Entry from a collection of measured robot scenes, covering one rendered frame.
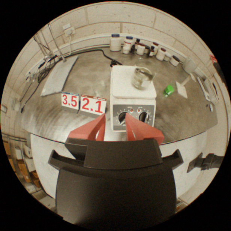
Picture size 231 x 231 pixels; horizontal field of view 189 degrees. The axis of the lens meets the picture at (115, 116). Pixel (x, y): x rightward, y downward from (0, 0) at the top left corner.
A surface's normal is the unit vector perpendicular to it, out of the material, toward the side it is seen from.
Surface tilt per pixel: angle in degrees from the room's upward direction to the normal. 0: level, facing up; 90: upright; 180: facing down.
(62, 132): 0
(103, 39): 90
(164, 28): 90
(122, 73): 0
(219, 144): 90
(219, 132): 90
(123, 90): 0
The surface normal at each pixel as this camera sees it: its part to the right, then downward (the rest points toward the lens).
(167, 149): 0.00, -0.25
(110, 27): 0.00, 0.97
